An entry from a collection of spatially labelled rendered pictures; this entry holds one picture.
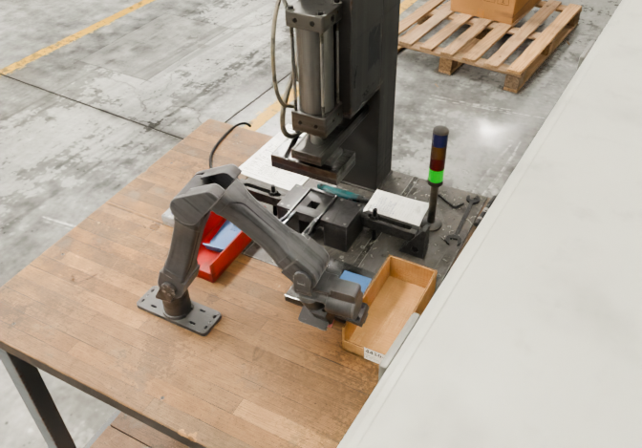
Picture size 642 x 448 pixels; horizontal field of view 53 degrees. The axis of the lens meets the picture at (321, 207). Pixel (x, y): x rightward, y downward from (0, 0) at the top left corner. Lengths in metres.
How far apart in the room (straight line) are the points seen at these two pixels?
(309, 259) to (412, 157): 2.40
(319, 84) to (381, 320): 0.54
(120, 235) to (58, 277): 0.19
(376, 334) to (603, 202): 0.94
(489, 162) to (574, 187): 2.98
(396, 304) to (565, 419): 1.11
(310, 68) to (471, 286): 0.97
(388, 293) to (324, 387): 0.29
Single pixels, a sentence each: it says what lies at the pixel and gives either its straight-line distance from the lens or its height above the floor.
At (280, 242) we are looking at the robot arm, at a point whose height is 1.23.
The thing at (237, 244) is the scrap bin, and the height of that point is 0.94.
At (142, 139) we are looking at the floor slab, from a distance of 3.86.
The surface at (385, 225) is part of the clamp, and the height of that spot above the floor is 0.97.
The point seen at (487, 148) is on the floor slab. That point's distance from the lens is 3.69.
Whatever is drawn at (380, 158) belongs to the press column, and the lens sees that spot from 1.79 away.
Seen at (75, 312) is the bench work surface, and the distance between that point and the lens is 1.62.
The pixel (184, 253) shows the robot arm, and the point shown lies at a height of 1.13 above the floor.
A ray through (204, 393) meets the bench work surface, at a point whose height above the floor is 0.90.
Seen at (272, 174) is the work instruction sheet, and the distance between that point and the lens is 1.91.
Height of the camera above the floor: 2.03
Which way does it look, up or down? 39 degrees down
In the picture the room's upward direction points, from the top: 2 degrees counter-clockwise
